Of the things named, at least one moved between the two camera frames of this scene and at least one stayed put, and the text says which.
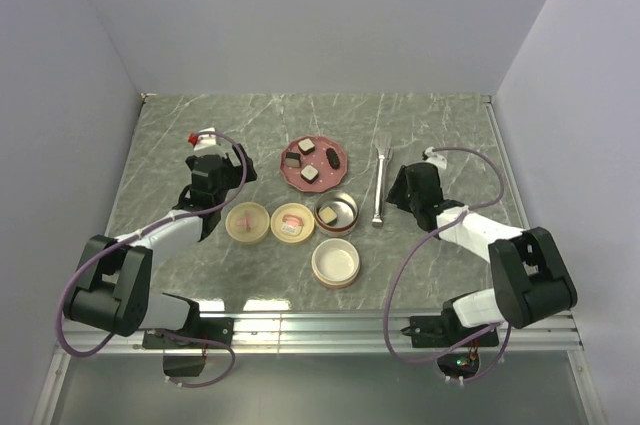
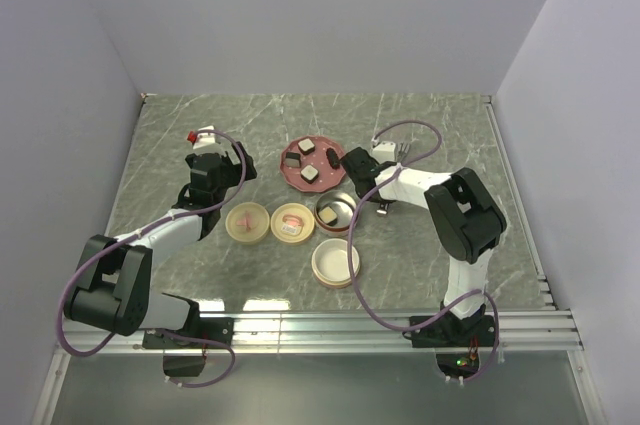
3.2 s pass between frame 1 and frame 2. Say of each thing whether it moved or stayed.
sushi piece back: stayed
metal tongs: moved
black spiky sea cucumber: stayed
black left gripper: stayed
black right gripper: moved
